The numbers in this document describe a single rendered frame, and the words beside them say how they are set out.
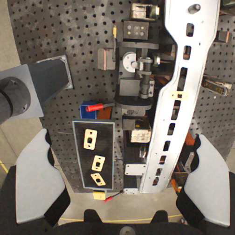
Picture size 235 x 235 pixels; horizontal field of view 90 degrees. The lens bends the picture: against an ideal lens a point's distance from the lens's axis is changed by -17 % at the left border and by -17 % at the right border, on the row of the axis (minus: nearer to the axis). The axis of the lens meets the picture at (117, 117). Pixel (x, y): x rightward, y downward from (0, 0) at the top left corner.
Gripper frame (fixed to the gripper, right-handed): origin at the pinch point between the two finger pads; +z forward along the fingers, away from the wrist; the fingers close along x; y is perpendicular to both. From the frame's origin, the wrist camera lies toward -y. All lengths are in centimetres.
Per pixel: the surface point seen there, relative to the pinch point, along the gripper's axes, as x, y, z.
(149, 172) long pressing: 19, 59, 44
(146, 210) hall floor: 74, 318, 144
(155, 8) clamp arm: 8.9, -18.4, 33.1
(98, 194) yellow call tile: -9, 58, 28
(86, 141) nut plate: -11.3, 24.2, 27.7
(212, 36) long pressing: 35, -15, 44
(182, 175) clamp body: 44, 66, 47
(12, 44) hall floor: -128, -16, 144
